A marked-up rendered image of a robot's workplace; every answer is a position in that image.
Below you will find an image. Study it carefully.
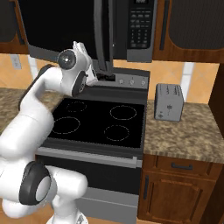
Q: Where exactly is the black drawer handle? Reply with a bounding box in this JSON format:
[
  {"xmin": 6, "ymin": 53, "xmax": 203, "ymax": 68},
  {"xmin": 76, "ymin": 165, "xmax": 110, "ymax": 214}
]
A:
[{"xmin": 171, "ymin": 162, "xmax": 194, "ymax": 172}]

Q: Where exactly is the brown base cupboard door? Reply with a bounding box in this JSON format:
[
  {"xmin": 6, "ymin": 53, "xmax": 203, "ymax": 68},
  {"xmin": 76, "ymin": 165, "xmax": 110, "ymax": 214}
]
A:
[{"xmin": 137, "ymin": 170, "xmax": 219, "ymax": 224}]

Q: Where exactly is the dark brown tall cupboard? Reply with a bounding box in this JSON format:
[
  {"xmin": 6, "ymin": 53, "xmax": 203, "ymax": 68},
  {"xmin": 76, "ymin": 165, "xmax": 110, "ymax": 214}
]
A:
[{"xmin": 200, "ymin": 62, "xmax": 224, "ymax": 224}]

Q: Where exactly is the black cupboard door handle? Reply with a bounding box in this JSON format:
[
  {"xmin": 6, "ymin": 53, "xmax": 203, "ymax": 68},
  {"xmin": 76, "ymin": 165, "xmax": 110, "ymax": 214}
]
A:
[
  {"xmin": 12, "ymin": 0, "xmax": 26, "ymax": 46},
  {"xmin": 143, "ymin": 174, "xmax": 151, "ymax": 201},
  {"xmin": 158, "ymin": 0, "xmax": 171, "ymax": 51}
]

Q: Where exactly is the silver oven door handle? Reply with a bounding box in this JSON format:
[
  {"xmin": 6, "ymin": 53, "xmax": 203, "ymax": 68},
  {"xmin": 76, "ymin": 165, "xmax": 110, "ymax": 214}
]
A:
[{"xmin": 35, "ymin": 146, "xmax": 138, "ymax": 170}]

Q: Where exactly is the black and grey microwave oven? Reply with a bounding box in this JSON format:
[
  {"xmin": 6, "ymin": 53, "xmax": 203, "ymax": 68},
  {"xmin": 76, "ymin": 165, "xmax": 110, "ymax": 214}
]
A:
[{"xmin": 17, "ymin": 0, "xmax": 158, "ymax": 64}]

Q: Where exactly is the silver stove bottom drawer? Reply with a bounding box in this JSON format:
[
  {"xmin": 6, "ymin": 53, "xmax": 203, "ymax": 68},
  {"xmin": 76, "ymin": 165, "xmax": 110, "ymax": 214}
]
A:
[{"xmin": 73, "ymin": 186, "xmax": 140, "ymax": 224}]

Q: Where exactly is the brown wooden drawer front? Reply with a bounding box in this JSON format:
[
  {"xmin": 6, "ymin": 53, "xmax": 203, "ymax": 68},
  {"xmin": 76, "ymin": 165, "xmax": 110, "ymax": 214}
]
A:
[{"xmin": 142, "ymin": 154, "xmax": 224, "ymax": 182}]

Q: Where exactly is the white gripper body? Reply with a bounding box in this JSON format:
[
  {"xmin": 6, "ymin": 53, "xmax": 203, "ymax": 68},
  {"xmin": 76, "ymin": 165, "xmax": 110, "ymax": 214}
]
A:
[{"xmin": 84, "ymin": 62, "xmax": 99, "ymax": 88}]

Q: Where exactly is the brown wall cupboard door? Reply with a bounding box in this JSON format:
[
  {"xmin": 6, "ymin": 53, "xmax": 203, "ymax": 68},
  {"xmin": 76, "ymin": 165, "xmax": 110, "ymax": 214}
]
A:
[
  {"xmin": 0, "ymin": 0, "xmax": 31, "ymax": 55},
  {"xmin": 152, "ymin": 0, "xmax": 224, "ymax": 64}
]

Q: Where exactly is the white wall socket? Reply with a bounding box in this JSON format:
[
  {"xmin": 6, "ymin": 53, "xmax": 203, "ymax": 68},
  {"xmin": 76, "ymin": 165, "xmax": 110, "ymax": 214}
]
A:
[{"xmin": 10, "ymin": 54, "xmax": 23, "ymax": 71}]

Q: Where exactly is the silver toaster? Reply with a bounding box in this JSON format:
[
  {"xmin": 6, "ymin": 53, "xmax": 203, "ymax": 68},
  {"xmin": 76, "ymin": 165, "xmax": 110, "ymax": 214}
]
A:
[{"xmin": 153, "ymin": 82, "xmax": 186, "ymax": 123}]

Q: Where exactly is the dark grey microwave door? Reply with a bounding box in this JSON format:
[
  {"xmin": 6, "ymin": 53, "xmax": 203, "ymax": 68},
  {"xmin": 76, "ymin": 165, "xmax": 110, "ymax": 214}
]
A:
[{"xmin": 92, "ymin": 0, "xmax": 116, "ymax": 81}]

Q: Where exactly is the black oven door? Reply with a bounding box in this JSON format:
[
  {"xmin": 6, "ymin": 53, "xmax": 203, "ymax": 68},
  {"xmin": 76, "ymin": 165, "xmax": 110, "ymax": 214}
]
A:
[{"xmin": 34, "ymin": 154, "xmax": 144, "ymax": 197}]

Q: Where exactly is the black and silver stove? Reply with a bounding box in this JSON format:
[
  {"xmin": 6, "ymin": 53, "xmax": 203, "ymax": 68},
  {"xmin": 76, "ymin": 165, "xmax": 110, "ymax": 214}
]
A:
[{"xmin": 34, "ymin": 66, "xmax": 151, "ymax": 224}]

